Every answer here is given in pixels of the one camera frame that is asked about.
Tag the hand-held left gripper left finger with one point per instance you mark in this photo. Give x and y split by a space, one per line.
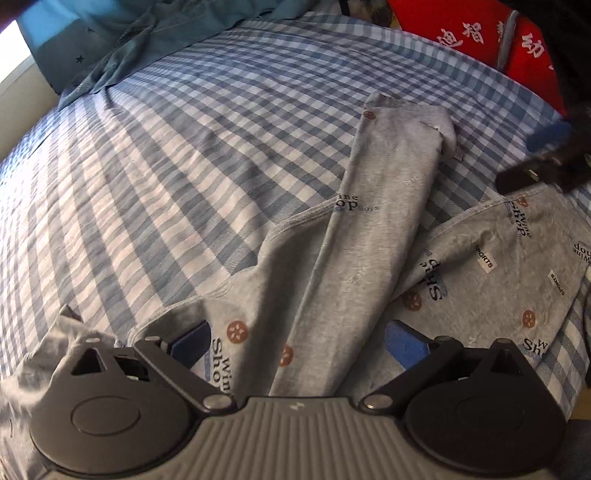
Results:
193 342

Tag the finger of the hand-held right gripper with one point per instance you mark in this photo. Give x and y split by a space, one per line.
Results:
549 135
526 175

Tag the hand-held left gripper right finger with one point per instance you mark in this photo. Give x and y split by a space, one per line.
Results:
405 346

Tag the grey printed pants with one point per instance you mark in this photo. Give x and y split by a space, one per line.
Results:
369 221

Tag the red cloth with white print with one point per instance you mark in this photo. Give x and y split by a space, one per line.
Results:
466 32

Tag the blue checked bed sheet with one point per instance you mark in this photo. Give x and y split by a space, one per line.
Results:
194 152

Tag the teal star print curtain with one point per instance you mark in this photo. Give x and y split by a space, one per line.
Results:
138 32

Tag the window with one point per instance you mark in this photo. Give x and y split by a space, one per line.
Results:
11 55

